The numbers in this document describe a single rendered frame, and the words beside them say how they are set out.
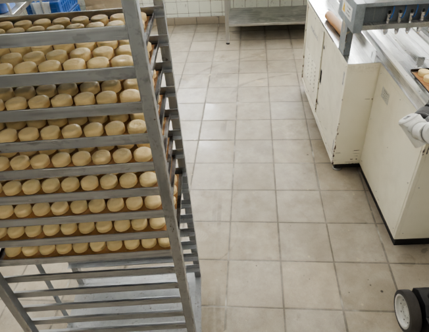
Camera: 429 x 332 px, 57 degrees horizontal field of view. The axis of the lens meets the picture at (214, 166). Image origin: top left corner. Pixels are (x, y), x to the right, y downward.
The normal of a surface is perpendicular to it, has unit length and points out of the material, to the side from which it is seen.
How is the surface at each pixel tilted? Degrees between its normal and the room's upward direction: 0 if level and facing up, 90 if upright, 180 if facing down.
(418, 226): 90
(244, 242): 0
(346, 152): 90
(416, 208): 90
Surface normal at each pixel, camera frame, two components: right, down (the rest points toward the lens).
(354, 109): 0.00, 0.63
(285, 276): -0.06, -0.77
